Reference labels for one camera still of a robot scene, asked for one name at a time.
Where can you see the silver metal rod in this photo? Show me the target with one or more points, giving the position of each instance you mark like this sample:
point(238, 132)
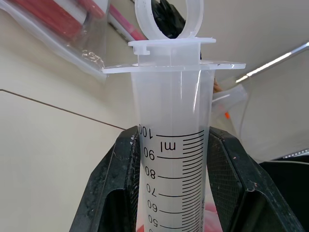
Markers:
point(277, 60)

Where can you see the clear plastic zip bag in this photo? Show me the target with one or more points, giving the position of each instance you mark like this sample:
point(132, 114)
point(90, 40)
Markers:
point(60, 50)

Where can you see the pink marker pen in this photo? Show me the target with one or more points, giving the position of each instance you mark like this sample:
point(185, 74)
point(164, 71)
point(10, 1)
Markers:
point(128, 26)

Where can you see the black case red trim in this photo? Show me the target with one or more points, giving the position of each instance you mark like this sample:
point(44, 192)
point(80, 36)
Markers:
point(173, 21)

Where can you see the beaker with red liquid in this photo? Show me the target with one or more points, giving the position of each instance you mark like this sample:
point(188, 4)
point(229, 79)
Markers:
point(237, 96)

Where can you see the red white notepad stack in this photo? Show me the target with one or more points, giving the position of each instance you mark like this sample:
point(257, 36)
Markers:
point(53, 17)
point(93, 7)

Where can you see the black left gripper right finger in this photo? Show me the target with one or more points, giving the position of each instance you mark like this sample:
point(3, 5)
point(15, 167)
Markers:
point(236, 183)

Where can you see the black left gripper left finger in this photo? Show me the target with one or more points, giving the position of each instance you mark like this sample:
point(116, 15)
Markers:
point(108, 183)

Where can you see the large clear plastic syringe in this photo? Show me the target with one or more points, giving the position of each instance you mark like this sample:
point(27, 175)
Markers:
point(169, 108)

